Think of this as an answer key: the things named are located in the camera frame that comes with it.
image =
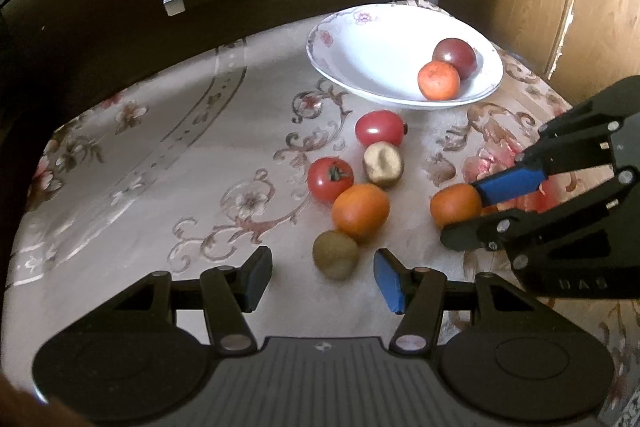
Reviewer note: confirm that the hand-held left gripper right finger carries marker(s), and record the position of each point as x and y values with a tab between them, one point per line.
389	279

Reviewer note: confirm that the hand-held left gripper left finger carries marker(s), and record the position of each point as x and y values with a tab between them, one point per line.
257	279

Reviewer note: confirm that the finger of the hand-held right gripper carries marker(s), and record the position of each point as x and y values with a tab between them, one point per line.
470	234
510	184

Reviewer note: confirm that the small orange tangerine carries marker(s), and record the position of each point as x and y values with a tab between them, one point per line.
452	204
438	81

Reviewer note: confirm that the white floral bowl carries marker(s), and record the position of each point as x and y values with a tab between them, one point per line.
370	52

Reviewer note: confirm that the brown kiwi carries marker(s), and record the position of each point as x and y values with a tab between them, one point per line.
335	254

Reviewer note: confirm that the large orange tangerine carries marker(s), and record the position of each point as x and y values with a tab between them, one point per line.
361	212

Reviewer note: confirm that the floral beige tablecloth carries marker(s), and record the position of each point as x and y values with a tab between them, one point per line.
200	187

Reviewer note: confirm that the brown dented fruit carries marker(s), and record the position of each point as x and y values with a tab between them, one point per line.
382	164

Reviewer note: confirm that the red tomato with green stem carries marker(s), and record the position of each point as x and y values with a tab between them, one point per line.
330	181

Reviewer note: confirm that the dark red plum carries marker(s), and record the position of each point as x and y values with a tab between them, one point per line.
457	54

